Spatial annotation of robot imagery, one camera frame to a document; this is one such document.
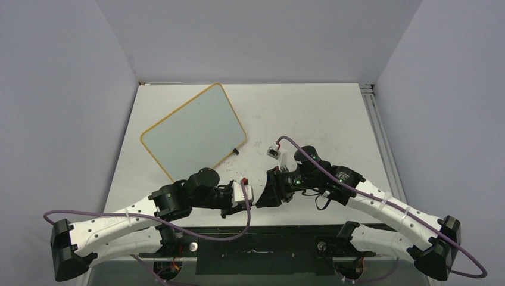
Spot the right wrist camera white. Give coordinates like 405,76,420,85
266,143,287,170

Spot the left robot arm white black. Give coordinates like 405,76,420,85
50,168,254,282

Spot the aluminium frame rail right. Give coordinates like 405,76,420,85
359,84,407,203

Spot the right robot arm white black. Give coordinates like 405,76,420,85
256,145,461,281

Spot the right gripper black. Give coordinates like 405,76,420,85
256,165,319,208

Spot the yellow framed whiteboard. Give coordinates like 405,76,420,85
139,83,247,182

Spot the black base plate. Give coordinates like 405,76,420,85
140,222,410,276

